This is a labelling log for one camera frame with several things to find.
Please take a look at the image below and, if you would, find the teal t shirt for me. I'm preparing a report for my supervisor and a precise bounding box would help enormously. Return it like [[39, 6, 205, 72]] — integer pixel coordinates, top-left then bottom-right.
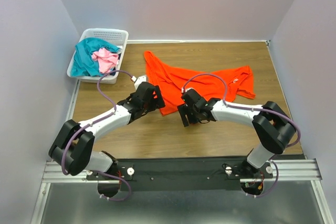
[[70, 37, 119, 77]]

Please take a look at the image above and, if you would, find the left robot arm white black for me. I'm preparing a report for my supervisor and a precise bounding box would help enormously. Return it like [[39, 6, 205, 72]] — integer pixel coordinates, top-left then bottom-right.
[[48, 82, 165, 179]]

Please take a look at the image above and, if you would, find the orange t shirt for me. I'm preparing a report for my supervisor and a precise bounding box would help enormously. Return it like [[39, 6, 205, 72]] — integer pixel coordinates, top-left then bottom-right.
[[144, 51, 256, 116]]

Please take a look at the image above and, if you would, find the white plastic basket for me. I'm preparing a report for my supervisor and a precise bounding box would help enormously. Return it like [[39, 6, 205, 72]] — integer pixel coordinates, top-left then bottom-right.
[[67, 28, 129, 83]]

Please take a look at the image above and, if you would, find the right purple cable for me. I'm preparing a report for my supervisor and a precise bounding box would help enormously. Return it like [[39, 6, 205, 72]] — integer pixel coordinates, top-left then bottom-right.
[[182, 73, 301, 198]]

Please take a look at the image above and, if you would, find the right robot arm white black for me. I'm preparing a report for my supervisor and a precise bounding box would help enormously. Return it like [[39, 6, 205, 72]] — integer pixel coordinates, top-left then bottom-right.
[[177, 89, 300, 178]]

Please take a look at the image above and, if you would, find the purple cable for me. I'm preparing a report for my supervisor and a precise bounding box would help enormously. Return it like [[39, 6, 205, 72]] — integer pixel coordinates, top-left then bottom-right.
[[182, 73, 301, 198], [61, 70, 137, 201]]

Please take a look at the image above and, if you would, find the pink t shirt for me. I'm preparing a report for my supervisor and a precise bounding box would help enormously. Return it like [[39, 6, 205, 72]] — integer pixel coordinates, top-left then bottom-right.
[[91, 48, 118, 73]]

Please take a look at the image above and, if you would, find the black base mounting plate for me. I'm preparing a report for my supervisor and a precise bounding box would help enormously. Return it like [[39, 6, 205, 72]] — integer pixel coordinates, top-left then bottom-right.
[[86, 155, 274, 193]]

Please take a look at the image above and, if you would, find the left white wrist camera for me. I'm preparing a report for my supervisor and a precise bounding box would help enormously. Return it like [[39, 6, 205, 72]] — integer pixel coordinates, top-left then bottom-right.
[[131, 74, 147, 90]]

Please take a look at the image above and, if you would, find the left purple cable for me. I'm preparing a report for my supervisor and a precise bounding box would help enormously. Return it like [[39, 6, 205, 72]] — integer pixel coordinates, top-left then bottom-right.
[[61, 70, 137, 201]]

